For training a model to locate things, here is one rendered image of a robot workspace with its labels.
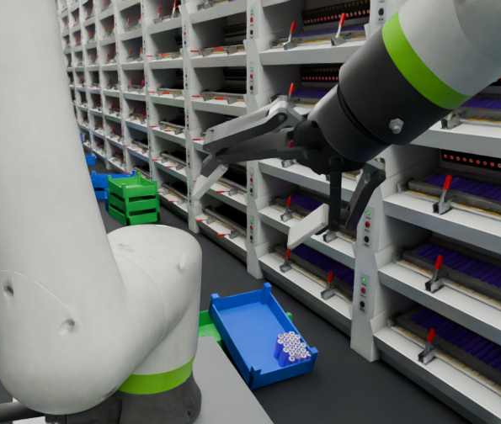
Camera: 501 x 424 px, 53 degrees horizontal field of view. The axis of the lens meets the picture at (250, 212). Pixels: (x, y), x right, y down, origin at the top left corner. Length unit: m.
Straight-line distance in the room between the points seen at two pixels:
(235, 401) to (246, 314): 0.87
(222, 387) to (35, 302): 0.39
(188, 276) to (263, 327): 1.00
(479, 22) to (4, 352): 0.44
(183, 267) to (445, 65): 0.35
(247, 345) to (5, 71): 1.20
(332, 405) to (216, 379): 0.64
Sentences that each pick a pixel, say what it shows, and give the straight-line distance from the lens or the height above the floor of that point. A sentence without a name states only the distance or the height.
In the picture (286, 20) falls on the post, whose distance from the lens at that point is 2.00.
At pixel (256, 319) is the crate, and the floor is 0.08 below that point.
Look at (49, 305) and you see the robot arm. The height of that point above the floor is 0.63.
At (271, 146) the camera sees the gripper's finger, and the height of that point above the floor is 0.74.
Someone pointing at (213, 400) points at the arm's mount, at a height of 0.37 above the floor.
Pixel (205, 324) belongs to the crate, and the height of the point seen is 0.01.
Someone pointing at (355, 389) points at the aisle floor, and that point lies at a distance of 1.45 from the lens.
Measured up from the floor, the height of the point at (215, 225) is 0.10.
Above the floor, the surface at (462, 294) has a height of 0.31.
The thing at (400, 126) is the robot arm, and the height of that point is 0.77.
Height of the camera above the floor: 0.81
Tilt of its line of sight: 15 degrees down
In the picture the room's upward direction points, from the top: straight up
